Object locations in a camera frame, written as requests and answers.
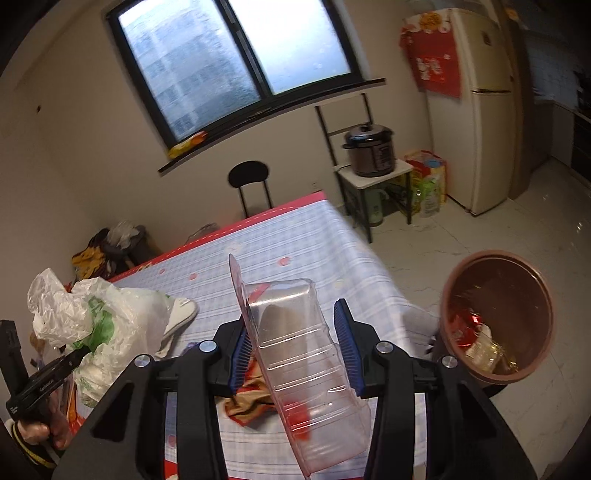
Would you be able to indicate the person's left forearm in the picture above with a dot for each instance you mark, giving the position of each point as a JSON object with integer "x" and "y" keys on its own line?
{"x": 23, "y": 450}

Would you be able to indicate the cream refrigerator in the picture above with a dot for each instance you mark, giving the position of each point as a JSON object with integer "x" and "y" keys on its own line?
{"x": 485, "y": 129}

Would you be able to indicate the dark bin with clear bag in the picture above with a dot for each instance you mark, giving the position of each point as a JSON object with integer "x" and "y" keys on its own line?
{"x": 127, "y": 242}

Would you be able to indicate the brown red snack wrapper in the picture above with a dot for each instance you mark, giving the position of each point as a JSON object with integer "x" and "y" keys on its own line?
{"x": 249, "y": 404}

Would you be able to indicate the white oval plastic case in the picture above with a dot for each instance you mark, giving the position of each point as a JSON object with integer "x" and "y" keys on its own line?
{"x": 182, "y": 314}

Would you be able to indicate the green red shopping bag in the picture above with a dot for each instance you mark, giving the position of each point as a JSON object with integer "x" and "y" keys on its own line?
{"x": 427, "y": 184}

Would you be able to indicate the brown plastic trash bin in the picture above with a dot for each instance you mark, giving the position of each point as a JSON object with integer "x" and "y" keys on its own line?
{"x": 531, "y": 295}

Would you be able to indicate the red printed cloth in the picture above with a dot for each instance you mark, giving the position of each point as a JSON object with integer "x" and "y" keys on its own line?
{"x": 434, "y": 55}

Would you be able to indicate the black framed window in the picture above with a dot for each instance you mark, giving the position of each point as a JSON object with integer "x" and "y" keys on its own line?
{"x": 221, "y": 60}

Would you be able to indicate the person's left hand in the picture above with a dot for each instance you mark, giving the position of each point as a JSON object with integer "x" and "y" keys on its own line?
{"x": 51, "y": 424}

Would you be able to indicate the pale green kettle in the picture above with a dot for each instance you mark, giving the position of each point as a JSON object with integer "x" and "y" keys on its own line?
{"x": 375, "y": 207}

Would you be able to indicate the red foil wrapper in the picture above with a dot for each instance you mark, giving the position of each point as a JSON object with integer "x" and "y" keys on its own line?
{"x": 466, "y": 325}

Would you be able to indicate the black round chair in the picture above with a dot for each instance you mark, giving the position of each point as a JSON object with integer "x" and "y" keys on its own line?
{"x": 248, "y": 174}

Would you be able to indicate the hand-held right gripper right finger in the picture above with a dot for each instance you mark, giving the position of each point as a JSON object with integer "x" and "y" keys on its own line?
{"x": 346, "y": 350}

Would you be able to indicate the dark electric pressure cooker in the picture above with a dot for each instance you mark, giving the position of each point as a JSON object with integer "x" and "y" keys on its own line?
{"x": 371, "y": 152}

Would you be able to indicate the white plastic bag green print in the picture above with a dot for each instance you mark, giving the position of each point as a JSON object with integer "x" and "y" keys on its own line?
{"x": 120, "y": 318}

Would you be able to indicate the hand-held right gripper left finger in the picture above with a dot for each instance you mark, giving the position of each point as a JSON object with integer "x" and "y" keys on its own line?
{"x": 240, "y": 362}

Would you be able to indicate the yellow brown clothes pile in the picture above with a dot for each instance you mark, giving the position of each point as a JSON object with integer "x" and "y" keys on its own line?
{"x": 90, "y": 258}

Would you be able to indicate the gold foil wrapper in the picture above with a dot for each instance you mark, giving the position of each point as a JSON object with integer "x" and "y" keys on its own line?
{"x": 505, "y": 357}

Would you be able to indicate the clear plastic blister package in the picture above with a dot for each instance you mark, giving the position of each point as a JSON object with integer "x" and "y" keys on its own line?
{"x": 304, "y": 341}

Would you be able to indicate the yellow orange snack packet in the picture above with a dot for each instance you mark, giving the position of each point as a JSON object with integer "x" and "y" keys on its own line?
{"x": 187, "y": 145}

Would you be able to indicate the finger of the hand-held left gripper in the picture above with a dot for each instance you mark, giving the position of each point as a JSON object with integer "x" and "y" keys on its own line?
{"x": 69, "y": 361}

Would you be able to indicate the black window sill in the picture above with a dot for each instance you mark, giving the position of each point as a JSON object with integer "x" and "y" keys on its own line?
{"x": 277, "y": 108}

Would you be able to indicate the black frame side table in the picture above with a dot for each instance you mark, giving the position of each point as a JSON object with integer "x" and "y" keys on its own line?
{"x": 355, "y": 182}

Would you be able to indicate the white foam net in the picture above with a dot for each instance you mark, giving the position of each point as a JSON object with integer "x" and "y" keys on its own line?
{"x": 482, "y": 348}

